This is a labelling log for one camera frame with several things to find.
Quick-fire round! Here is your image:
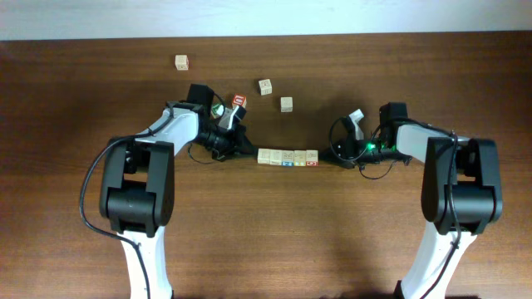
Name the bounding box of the plain wooden block far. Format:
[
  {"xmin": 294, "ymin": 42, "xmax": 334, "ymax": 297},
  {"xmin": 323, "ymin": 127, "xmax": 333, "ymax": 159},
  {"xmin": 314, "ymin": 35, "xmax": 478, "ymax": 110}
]
[{"xmin": 175, "ymin": 55, "xmax": 190, "ymax": 71}]

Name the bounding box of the blue K wooden block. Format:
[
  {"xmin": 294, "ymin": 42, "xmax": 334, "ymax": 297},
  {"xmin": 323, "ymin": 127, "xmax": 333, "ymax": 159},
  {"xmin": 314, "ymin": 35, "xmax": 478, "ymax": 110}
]
[{"xmin": 282, "ymin": 150, "xmax": 294, "ymax": 167}]

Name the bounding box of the green R wooden block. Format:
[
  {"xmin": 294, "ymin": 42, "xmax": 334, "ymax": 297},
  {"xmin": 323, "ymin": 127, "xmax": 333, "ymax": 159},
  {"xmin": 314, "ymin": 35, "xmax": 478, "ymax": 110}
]
[{"xmin": 259, "ymin": 79, "xmax": 273, "ymax": 96}]

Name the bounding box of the green B wooden block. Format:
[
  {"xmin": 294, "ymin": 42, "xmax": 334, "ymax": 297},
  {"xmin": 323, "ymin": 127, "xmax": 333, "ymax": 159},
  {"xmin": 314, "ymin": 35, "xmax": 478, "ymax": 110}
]
[{"xmin": 211, "ymin": 104, "xmax": 225, "ymax": 119}]

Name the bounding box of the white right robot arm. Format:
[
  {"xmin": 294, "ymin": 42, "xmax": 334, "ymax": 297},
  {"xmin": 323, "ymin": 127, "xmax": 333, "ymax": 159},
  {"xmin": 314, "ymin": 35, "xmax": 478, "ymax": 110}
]
[{"xmin": 319, "ymin": 102, "xmax": 503, "ymax": 298}]

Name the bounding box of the red I wooden block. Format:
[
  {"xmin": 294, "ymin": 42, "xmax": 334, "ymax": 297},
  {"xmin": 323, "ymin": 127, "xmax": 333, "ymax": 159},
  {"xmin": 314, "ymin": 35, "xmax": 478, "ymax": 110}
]
[{"xmin": 305, "ymin": 149, "xmax": 319, "ymax": 166}]

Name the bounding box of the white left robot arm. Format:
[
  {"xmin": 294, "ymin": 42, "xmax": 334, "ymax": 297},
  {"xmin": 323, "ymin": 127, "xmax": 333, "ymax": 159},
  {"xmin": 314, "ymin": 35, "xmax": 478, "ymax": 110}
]
[{"xmin": 99, "ymin": 84, "xmax": 257, "ymax": 298}]

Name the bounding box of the yellow J wooden block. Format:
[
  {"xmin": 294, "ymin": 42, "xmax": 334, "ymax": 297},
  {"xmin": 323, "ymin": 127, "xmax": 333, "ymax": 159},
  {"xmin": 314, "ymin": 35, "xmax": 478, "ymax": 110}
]
[{"xmin": 293, "ymin": 150, "xmax": 307, "ymax": 166}]

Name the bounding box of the red U wooden block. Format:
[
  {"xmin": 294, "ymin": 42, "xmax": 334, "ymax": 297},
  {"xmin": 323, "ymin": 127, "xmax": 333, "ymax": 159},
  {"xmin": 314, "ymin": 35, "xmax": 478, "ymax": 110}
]
[{"xmin": 232, "ymin": 94, "xmax": 247, "ymax": 108}]

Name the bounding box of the green N wooden block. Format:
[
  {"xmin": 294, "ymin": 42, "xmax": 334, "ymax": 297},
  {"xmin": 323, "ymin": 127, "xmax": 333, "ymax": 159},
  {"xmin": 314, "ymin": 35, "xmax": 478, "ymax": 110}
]
[{"xmin": 280, "ymin": 97, "xmax": 293, "ymax": 113}]

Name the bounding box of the plain wooden block row end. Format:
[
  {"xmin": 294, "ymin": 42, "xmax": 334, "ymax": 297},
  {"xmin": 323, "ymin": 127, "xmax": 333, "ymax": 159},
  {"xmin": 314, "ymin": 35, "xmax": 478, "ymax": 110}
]
[{"xmin": 257, "ymin": 148, "xmax": 271, "ymax": 164}]

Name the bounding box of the ice cream wooden block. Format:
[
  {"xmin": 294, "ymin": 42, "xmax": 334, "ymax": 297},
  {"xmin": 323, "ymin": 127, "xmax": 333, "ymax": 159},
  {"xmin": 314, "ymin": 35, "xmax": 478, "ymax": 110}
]
[{"xmin": 269, "ymin": 149, "xmax": 283, "ymax": 165}]

